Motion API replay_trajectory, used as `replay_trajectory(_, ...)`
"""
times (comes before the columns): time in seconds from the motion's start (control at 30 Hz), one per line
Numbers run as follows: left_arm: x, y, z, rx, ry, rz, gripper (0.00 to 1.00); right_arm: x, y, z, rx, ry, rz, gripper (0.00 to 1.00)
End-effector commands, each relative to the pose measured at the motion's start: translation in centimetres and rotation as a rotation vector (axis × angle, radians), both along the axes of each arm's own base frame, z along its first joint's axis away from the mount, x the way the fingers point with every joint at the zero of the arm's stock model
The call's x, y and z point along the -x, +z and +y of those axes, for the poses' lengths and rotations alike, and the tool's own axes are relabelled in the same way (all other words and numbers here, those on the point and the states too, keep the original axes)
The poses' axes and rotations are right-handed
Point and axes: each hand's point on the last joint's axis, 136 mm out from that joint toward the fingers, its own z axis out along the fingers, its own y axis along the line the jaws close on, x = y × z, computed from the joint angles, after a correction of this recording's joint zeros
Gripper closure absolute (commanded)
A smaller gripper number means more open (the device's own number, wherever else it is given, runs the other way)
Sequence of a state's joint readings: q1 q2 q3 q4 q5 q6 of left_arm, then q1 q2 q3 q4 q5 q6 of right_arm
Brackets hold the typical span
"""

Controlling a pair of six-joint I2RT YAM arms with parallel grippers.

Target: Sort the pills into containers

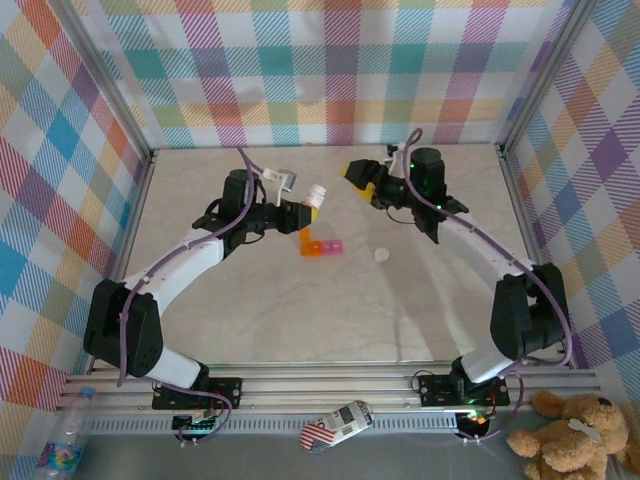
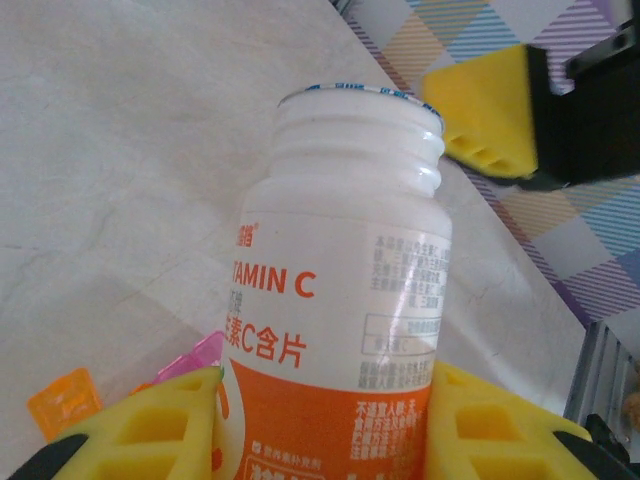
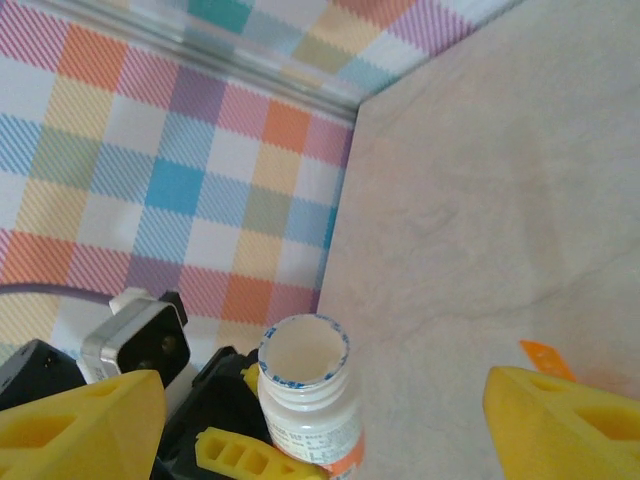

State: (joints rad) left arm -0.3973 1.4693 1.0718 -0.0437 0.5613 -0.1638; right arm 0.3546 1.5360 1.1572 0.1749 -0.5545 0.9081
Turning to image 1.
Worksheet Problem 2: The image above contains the brown teddy bear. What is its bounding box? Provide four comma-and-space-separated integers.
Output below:
506, 389, 640, 480

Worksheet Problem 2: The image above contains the slotted grey cable duct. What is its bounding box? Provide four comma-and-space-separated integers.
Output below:
79, 410, 461, 435

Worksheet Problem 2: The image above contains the printed can with flag pattern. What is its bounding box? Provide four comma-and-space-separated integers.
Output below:
299, 398, 377, 455

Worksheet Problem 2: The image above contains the white pill bottle orange label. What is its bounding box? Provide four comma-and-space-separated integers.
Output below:
305, 183, 329, 210

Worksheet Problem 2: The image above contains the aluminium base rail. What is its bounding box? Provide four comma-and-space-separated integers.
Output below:
59, 362, 601, 416

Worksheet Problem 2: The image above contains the orange and pink pill organizer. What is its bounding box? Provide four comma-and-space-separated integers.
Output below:
298, 227, 346, 259

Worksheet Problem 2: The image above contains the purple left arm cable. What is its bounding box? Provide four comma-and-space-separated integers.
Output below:
115, 146, 266, 446

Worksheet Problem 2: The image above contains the clear plastic water bottle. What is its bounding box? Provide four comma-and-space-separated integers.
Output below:
37, 384, 97, 474

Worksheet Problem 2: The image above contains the aluminium side rail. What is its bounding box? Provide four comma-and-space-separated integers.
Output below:
87, 149, 160, 376
497, 144, 574, 371

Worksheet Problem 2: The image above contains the aluminium frame post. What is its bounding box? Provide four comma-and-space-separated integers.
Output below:
57, 0, 156, 161
497, 0, 601, 159

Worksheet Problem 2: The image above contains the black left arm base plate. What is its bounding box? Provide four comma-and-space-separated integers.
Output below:
151, 377, 244, 411

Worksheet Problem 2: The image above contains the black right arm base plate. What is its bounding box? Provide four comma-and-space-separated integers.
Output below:
417, 373, 511, 407

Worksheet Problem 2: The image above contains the black round controller mount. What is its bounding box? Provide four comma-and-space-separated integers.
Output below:
455, 410, 496, 440

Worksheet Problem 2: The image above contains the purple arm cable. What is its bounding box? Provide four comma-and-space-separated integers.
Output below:
403, 128, 574, 445
115, 146, 266, 446

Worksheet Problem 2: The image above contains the small green circuit board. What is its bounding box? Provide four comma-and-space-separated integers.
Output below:
172, 413, 222, 435

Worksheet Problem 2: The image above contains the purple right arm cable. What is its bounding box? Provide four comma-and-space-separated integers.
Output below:
403, 128, 574, 445

